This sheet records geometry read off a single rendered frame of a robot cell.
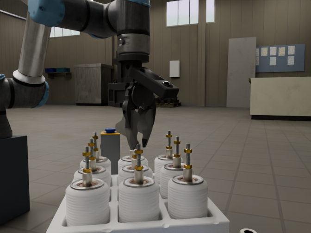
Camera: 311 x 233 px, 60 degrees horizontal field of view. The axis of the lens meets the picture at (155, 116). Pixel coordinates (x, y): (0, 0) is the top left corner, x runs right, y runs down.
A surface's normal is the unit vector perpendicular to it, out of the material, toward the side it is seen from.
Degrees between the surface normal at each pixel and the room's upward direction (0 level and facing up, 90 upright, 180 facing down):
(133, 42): 90
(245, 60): 83
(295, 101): 90
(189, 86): 90
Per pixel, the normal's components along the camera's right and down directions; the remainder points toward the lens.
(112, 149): 0.15, 0.07
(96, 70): -0.36, 0.07
